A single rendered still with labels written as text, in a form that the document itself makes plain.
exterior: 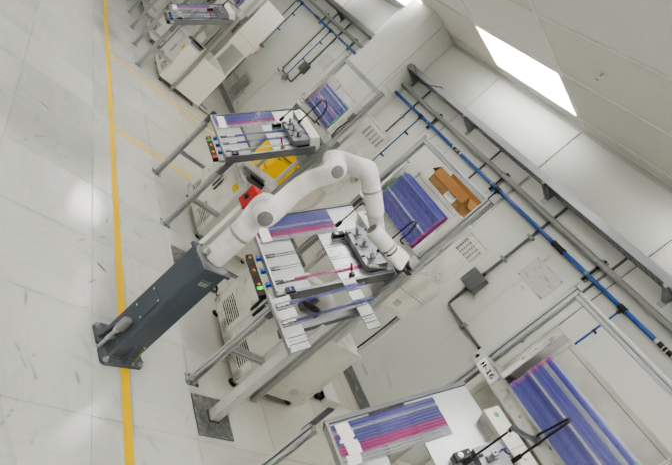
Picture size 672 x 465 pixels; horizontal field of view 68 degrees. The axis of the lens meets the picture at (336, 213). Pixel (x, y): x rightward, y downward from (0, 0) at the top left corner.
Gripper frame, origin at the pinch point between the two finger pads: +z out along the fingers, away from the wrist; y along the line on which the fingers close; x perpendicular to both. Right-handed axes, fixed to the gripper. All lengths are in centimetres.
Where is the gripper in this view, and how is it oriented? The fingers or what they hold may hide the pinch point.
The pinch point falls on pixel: (408, 270)
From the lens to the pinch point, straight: 261.8
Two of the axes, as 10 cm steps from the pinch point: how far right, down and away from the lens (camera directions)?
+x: -5.7, 1.0, 8.2
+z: 6.2, 7.0, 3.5
